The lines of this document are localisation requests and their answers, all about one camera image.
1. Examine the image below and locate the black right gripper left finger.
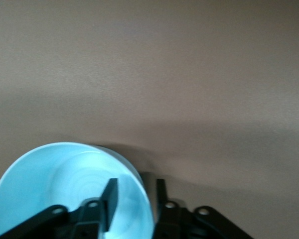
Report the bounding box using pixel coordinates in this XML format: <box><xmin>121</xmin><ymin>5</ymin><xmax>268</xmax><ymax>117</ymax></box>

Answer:
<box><xmin>74</xmin><ymin>177</ymin><xmax>119</xmax><ymax>239</ymax></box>

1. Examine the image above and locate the blue bowl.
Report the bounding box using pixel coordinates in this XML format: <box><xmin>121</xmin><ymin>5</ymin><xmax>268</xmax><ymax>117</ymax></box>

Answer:
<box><xmin>0</xmin><ymin>141</ymin><xmax>157</xmax><ymax>239</ymax></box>

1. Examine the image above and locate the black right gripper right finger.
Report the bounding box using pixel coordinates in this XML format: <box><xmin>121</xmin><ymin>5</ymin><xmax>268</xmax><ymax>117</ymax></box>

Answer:
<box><xmin>155</xmin><ymin>178</ymin><xmax>190</xmax><ymax>239</ymax></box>

